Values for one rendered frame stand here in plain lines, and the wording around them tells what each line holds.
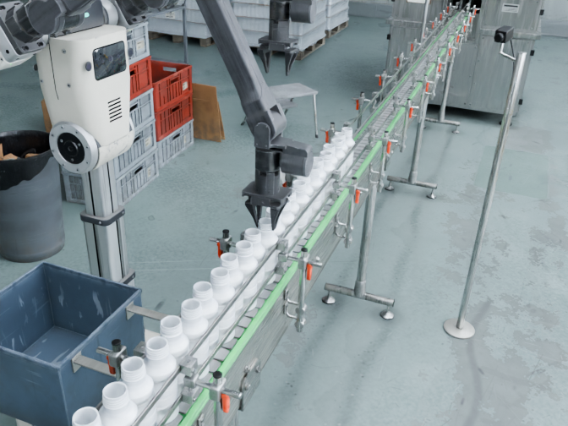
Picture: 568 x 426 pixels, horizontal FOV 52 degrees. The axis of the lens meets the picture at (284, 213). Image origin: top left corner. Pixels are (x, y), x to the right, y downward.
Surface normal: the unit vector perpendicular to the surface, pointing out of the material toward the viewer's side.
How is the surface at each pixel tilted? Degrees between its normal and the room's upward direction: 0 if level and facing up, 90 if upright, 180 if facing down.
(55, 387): 90
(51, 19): 90
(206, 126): 99
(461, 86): 90
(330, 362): 0
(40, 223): 93
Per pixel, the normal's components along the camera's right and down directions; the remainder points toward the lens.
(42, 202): 0.79, 0.36
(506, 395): 0.04, -0.88
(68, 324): -0.36, 0.43
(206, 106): -0.34, 0.62
